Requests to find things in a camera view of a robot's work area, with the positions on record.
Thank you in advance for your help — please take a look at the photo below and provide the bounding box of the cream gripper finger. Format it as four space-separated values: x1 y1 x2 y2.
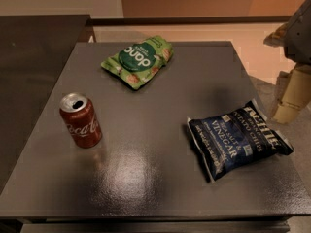
272 63 311 124
263 23 288 47

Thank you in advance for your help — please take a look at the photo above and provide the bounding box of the red Coca-Cola can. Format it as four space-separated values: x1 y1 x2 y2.
59 92 102 149

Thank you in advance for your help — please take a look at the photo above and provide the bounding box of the blue salt vinegar chips bag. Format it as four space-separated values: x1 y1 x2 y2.
187 99 294 183

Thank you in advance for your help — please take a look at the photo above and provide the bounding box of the green snack bag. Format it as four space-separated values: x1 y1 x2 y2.
101 36 174 90

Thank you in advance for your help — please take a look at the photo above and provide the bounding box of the dark side counter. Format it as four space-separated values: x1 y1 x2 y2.
0 15 94 192

